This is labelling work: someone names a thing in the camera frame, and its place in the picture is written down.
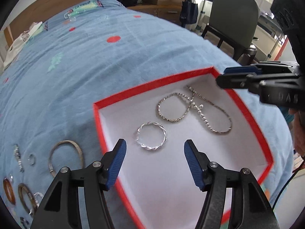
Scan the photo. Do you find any white desk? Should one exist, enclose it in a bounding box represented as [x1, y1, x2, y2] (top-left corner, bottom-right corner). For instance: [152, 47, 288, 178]
[250, 12, 286, 60]

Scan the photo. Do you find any black cable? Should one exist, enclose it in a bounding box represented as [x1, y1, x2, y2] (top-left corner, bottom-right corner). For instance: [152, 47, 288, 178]
[272, 157, 305, 209]

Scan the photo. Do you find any person's right hand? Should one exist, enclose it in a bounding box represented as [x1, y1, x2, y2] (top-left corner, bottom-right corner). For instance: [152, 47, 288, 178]
[289, 108, 305, 158]

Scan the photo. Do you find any dark brown bangle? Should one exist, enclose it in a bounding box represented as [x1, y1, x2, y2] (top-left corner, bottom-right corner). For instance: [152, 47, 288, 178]
[18, 183, 40, 216]

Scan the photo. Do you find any white cloth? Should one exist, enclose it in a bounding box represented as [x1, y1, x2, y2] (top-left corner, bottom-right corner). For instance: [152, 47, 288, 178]
[2, 21, 43, 71]

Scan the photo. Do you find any wooden headboard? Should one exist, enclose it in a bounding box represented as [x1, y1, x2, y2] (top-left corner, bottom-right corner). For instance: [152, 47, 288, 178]
[3, 0, 113, 48]

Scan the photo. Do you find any plain silver bangle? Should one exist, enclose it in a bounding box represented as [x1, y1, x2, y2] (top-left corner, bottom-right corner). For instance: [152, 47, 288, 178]
[48, 140, 84, 177]

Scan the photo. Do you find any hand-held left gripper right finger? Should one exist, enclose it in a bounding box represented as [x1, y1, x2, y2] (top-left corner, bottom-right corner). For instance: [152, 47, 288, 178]
[183, 139, 280, 229]

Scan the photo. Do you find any blue printed bedspread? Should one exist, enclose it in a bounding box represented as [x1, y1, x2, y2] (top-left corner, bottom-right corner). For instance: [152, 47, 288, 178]
[0, 0, 295, 229]

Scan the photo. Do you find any small silver bangle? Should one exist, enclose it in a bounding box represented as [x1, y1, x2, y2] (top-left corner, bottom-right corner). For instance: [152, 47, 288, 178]
[33, 191, 45, 206]

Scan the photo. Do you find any grey-green chair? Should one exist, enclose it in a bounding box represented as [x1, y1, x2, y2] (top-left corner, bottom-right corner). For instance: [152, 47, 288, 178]
[201, 0, 260, 61]

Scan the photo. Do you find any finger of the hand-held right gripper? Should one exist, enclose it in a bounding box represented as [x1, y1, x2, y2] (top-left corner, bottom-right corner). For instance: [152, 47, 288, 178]
[216, 73, 298, 94]
[224, 61, 296, 76]

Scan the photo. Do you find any twisted silver bangle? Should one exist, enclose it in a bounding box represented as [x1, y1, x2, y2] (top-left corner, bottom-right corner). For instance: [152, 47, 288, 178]
[136, 122, 167, 151]

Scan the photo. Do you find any long silver beaded chain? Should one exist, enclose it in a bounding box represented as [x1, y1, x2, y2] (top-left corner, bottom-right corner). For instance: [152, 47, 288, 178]
[186, 85, 233, 135]

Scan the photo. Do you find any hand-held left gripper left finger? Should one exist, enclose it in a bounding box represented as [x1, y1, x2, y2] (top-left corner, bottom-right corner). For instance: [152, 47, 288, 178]
[30, 138, 127, 229]

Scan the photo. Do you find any amber resin bangle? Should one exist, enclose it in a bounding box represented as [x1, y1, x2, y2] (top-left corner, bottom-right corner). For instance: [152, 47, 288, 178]
[3, 178, 17, 206]

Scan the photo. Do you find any silver chain bracelet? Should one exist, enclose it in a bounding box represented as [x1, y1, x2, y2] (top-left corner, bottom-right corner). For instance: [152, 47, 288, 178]
[157, 92, 194, 123]

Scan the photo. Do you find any dark blue bag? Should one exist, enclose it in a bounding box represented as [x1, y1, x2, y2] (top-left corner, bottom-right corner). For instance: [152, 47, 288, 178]
[180, 0, 199, 28]

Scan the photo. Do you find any red jewelry box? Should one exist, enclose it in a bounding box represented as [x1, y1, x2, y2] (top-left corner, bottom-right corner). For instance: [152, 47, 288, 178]
[93, 66, 273, 229]

